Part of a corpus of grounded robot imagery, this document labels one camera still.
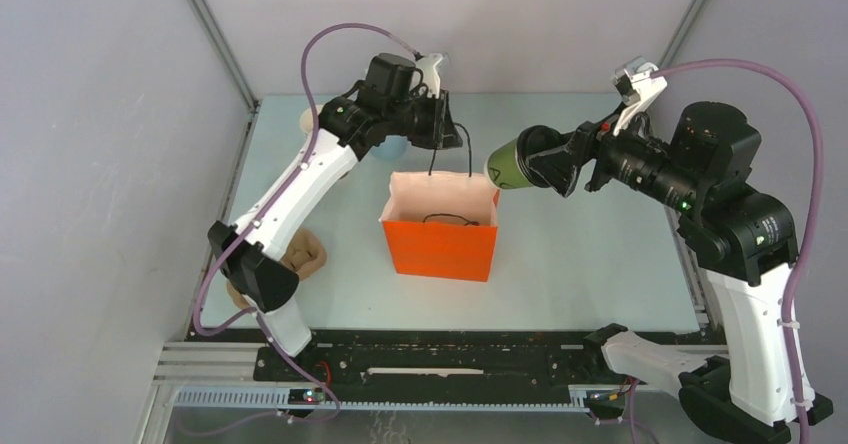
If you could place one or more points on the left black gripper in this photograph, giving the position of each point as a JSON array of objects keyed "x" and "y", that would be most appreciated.
[{"x": 441, "y": 133}]

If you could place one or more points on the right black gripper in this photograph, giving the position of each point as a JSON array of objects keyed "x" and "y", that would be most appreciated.
[{"x": 560, "y": 167}]

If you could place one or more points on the green paper coffee cup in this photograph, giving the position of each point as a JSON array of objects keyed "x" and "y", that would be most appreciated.
[{"x": 503, "y": 170}]

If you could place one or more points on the orange paper bag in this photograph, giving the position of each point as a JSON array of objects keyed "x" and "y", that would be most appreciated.
[{"x": 442, "y": 224}]

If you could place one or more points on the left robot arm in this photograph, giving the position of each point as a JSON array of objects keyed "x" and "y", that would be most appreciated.
[{"x": 397, "y": 97}]

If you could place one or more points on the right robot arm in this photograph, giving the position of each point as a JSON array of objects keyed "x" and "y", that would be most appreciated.
[{"x": 744, "y": 238}]

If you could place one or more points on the light blue holder cup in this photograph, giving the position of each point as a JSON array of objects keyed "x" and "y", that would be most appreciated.
[{"x": 392, "y": 148}]

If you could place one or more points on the stack of paper cups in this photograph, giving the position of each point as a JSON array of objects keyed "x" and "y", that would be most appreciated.
[{"x": 306, "y": 122}]

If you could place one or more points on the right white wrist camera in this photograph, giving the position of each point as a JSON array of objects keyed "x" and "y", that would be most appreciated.
[{"x": 638, "y": 87}]

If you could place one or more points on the black metal base rail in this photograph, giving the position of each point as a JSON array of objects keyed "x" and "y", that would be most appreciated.
[{"x": 542, "y": 371}]

